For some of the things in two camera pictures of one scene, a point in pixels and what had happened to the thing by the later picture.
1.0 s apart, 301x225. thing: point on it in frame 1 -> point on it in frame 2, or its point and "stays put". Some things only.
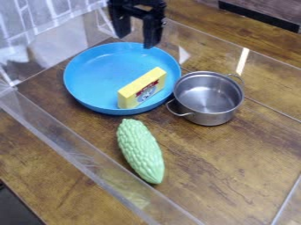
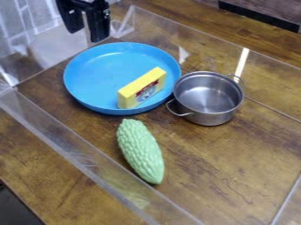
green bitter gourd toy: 142,149 stays put
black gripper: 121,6 -> 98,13
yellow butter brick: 144,89 stays put
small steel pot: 208,97 stays put
